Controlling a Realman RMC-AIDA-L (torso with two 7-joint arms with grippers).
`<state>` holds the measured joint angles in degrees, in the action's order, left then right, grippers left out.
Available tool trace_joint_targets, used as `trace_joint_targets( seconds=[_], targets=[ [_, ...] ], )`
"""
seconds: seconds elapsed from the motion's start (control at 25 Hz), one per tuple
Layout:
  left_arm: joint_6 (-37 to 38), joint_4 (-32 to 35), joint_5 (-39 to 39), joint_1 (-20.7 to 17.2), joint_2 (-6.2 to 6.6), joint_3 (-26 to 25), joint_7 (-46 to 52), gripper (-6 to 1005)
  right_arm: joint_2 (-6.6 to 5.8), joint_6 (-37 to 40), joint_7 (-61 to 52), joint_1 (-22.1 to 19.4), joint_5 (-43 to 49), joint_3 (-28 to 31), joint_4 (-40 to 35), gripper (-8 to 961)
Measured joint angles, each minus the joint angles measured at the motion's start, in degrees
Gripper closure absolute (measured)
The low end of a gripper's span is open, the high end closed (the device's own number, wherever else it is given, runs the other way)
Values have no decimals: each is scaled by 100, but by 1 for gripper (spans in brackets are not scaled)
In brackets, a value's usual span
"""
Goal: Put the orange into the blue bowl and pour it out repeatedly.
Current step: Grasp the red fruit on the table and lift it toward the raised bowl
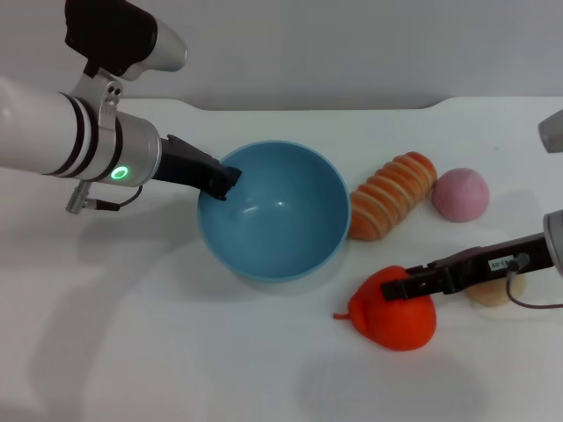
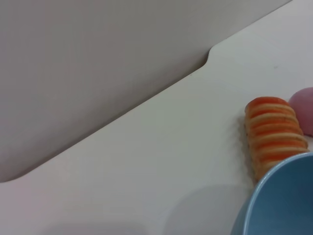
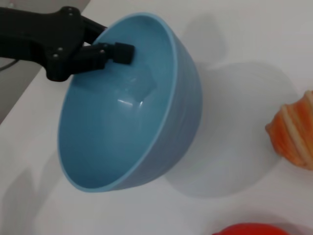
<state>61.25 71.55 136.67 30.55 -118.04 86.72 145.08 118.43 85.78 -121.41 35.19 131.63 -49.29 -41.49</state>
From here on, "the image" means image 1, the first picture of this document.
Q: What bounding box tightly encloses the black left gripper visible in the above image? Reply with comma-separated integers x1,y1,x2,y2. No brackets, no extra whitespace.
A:
153,134,244,202

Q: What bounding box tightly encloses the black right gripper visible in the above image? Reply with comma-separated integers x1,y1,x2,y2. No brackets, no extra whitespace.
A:
380,234,556,302

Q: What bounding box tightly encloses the orange toy fruit with stem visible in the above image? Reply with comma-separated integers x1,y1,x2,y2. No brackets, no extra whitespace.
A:
333,265,438,352

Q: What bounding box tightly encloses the blue bowl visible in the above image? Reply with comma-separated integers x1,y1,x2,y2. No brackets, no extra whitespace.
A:
196,139,352,282

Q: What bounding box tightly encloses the beige round bun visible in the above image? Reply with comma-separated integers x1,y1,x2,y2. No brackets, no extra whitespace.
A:
464,272,528,308

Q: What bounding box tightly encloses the striped orange bread roll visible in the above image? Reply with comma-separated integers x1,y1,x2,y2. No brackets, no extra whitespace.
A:
349,150,438,243

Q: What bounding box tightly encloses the pink round bun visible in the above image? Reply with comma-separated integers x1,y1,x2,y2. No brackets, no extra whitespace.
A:
430,167,491,223

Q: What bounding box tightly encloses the right arm cable with plug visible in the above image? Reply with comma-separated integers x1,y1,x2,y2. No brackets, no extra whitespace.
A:
504,253,563,310

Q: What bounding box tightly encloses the arm cable with plug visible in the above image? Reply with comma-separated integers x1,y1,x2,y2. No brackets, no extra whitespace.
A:
65,182,144,215
504,253,563,310

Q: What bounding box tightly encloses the left arm cable with plug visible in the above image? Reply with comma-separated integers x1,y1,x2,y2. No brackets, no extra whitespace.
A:
65,182,144,215

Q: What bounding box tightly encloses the left wrist camera black silver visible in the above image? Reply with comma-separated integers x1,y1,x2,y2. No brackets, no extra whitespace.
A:
63,0,189,83

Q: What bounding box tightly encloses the right wrist camera silver housing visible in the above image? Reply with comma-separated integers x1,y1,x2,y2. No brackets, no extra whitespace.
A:
537,109,563,154

